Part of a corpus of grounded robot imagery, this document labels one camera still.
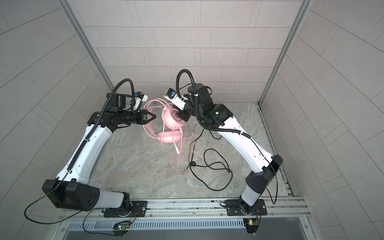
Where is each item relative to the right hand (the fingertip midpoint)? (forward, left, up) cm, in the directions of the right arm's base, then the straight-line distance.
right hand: (173, 104), depth 65 cm
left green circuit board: (-39, +25, -34) cm, 58 cm away
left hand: (+1, +9, -7) cm, 11 cm away
